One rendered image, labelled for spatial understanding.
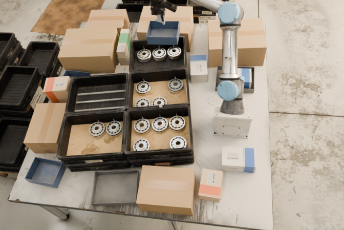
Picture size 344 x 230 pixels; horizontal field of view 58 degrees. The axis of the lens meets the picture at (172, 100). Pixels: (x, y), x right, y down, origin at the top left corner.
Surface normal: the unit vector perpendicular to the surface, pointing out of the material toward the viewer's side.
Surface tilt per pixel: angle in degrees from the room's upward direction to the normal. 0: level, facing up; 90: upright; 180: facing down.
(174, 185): 0
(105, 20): 0
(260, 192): 0
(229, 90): 54
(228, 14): 39
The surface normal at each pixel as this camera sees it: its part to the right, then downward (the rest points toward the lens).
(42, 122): -0.10, -0.55
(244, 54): -0.04, 0.83
